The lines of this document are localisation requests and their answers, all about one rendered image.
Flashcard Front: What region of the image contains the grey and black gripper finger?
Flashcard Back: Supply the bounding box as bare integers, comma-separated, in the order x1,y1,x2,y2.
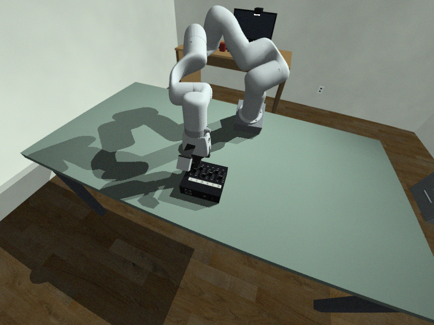
196,152,210,167
191,154,198,166

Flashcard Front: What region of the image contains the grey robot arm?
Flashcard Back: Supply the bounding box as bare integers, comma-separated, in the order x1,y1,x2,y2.
169,6,289,138

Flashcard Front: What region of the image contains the black lighting desk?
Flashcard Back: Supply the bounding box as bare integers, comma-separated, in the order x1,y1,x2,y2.
179,159,228,203

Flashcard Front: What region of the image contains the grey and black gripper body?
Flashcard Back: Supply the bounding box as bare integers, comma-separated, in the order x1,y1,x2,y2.
182,130,211,157

